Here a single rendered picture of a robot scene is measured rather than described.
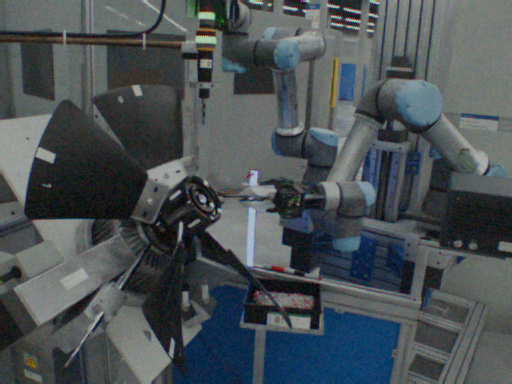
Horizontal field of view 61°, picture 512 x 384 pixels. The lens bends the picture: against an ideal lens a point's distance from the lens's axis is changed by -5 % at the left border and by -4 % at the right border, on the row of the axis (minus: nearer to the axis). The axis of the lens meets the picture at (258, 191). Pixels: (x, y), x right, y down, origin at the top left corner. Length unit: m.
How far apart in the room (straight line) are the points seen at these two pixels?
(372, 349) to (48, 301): 1.04
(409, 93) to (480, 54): 1.53
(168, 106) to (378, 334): 0.94
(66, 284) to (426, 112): 0.95
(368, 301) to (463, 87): 1.60
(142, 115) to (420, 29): 1.13
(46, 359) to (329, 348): 0.87
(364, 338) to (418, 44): 1.08
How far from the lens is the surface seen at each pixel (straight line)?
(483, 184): 1.31
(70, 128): 0.87
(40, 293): 0.85
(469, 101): 2.74
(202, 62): 1.04
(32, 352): 1.26
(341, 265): 1.84
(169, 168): 1.06
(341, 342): 1.56
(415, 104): 1.24
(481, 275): 2.99
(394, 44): 1.88
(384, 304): 1.45
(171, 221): 0.97
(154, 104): 1.15
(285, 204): 1.13
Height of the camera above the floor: 1.51
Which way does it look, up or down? 16 degrees down
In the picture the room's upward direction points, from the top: 3 degrees clockwise
